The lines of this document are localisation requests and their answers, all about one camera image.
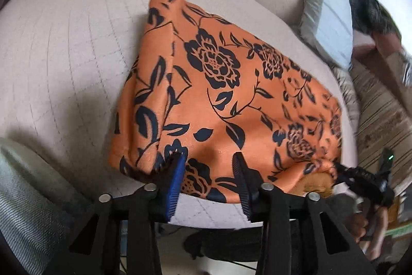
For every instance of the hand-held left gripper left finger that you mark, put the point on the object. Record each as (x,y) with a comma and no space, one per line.
(173,188)

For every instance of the pink quilted bed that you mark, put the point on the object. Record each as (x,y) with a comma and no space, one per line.
(64,52)

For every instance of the person's right hand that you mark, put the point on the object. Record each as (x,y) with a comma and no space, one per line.
(375,236)

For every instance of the orange floral shirt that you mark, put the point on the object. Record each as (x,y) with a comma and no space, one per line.
(225,94)

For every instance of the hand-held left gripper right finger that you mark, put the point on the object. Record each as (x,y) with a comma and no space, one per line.
(243,188)

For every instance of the striped floral beige quilt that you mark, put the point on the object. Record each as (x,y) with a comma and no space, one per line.
(379,120)

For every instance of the light blue grey pillow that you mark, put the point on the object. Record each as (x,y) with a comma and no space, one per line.
(328,14)

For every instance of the fur-trimmed brown coat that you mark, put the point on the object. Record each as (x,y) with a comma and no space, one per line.
(373,12)

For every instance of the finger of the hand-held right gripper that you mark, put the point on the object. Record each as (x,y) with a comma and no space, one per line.
(344,173)

